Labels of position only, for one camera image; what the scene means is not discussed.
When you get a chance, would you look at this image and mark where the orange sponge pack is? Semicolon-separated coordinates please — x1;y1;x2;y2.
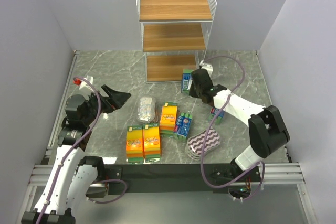
143;123;161;163
125;125;144;163
159;102;178;137

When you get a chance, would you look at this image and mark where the white wire wooden shelf rack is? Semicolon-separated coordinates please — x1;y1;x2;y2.
136;0;217;83

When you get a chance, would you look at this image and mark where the orange sponge pack left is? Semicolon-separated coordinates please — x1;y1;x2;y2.
125;125;144;163

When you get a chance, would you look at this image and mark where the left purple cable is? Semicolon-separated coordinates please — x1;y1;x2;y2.
34;77;128;224

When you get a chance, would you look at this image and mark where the silver mesh scrubber pack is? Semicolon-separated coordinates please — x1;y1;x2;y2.
136;95;158;124

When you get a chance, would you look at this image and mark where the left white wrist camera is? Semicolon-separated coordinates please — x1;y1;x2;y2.
73;75;93;92

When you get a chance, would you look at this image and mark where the orange sponge pack right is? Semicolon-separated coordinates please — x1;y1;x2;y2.
143;123;161;163

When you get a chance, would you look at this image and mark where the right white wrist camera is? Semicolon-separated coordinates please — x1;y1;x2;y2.
199;60;213;76

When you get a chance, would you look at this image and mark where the aluminium frame rail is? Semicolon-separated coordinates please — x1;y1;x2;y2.
29;49;316;224

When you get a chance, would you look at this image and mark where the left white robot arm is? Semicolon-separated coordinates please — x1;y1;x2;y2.
21;85;131;223

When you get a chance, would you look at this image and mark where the black front base bar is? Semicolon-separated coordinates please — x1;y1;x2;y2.
104;163;253;196

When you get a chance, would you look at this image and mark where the blue green sponge pack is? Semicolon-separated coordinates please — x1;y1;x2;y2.
181;69;193;94
173;112;193;140

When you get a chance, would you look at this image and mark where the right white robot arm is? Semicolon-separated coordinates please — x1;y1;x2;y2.
189;68;290;178

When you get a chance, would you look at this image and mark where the purple wavy sponge pack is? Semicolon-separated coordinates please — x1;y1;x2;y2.
185;128;222;161

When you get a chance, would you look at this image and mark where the green sponge pack right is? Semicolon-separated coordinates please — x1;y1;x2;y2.
208;107;225;125

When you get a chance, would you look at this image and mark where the orange sponge pack upper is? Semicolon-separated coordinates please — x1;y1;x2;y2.
159;102;178;137

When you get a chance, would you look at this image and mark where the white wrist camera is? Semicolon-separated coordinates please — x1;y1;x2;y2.
73;75;93;92
199;60;213;76

